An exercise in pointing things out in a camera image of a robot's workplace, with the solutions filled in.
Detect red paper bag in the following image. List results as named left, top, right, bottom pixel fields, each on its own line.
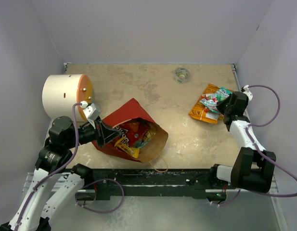
left=92, top=98, right=168, bottom=173

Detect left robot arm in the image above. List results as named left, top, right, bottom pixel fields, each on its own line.
left=0, top=116, right=122, bottom=231

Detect dark red snack pack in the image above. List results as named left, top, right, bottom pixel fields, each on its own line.
left=113, top=121, right=150, bottom=148

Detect purple cable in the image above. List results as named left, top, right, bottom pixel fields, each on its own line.
left=208, top=84, right=297, bottom=207
left=14, top=102, right=86, bottom=227

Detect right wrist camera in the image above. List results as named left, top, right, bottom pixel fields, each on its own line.
left=241, top=85, right=253, bottom=101

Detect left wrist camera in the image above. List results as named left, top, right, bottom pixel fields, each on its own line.
left=80, top=101, right=101, bottom=128

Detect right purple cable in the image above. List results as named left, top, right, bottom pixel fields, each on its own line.
left=208, top=84, right=297, bottom=207

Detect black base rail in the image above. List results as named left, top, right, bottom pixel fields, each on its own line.
left=73, top=163, right=237, bottom=202

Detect white cylinder with orange end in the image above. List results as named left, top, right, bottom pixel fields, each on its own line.
left=42, top=74, right=94, bottom=119

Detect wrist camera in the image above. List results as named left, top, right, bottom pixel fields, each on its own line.
left=80, top=101, right=101, bottom=128
left=241, top=85, right=253, bottom=101

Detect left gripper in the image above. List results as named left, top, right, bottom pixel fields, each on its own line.
left=65, top=115, right=122, bottom=148

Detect orange kettle chips bag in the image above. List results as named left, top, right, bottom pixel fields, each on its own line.
left=189, top=83, right=223, bottom=124

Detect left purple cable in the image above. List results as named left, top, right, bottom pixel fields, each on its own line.
left=14, top=102, right=86, bottom=227

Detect teal snack pack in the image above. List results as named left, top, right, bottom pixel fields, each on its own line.
left=200, top=87, right=232, bottom=114

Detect clear tape roll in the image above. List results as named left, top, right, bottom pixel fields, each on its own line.
left=174, top=67, right=191, bottom=84

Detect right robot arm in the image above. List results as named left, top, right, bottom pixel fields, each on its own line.
left=208, top=91, right=276, bottom=193

